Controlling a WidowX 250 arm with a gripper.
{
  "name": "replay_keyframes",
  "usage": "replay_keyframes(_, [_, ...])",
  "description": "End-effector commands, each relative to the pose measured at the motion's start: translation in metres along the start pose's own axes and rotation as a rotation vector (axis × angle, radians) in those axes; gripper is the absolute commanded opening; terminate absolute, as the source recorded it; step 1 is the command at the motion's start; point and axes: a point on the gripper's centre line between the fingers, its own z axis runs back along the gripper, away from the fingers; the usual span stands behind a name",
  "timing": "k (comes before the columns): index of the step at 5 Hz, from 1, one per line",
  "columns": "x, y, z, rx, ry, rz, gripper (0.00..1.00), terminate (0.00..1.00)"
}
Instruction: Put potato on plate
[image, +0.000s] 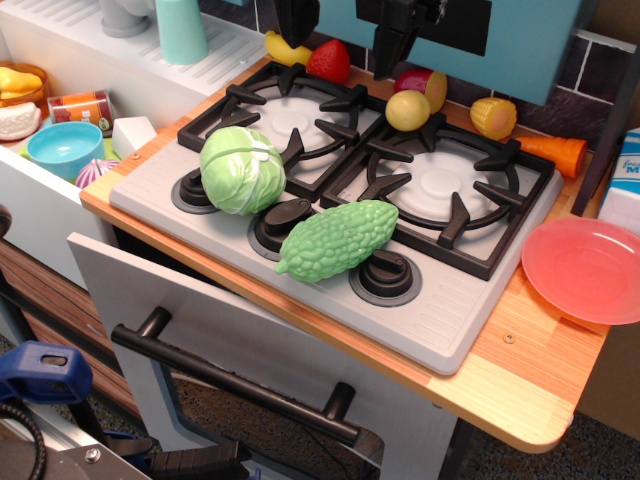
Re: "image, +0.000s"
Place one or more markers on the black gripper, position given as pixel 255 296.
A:
pixel 397 22

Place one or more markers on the yellow toy potato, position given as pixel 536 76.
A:
pixel 407 110

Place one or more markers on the pink plastic plate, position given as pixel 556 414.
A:
pixel 587 268

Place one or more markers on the red toy strawberry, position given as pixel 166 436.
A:
pixel 331 61

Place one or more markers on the yellow toy banana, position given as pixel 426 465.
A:
pixel 279 50

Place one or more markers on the black left burner grate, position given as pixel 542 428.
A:
pixel 313 123

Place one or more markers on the black burner grate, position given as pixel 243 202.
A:
pixel 462 198
pixel 313 123

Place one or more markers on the red yellow toy fruit half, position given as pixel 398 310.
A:
pixel 432 84

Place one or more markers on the mint green plastic cup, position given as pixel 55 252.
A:
pixel 181 32

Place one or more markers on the green toy cabbage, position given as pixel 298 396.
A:
pixel 242 173

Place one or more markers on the yellow toy corn piece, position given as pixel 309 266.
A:
pixel 494 118

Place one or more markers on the grey toy stove top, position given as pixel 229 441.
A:
pixel 436 329

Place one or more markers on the black right burner grate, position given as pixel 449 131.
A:
pixel 462 198

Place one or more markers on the green toy bitter gourd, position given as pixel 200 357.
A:
pixel 336 240

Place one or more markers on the black middle stove knob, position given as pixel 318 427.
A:
pixel 269 229

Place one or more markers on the black stove knob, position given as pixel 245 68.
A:
pixel 188 195
pixel 269 229
pixel 386 279

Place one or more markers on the black left stove knob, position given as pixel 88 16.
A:
pixel 188 195

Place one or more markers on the grey toy faucet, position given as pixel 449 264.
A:
pixel 125 18

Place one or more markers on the white toy wedge block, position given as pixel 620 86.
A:
pixel 130 134

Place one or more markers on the black right stove knob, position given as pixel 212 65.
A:
pixel 386 279

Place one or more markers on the orange toy carrot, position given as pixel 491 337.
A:
pixel 568 154

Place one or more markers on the toy food can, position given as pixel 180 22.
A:
pixel 92 107

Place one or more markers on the white toy sink unit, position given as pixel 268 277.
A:
pixel 66 40

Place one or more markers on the purple toy onion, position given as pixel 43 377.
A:
pixel 95 169

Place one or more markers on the blue plastic bowl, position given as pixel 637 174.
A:
pixel 64 149

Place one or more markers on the white blue milk carton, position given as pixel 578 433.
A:
pixel 620 205

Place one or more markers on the orange bowl with yellow food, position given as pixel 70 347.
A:
pixel 23 83

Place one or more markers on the white toy bread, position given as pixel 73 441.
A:
pixel 19 121

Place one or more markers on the white oven door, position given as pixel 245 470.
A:
pixel 403 436

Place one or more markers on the blue clamp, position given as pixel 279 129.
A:
pixel 45 373

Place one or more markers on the black oven door handle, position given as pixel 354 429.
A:
pixel 329 421

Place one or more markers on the black clamp handle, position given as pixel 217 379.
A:
pixel 221 461

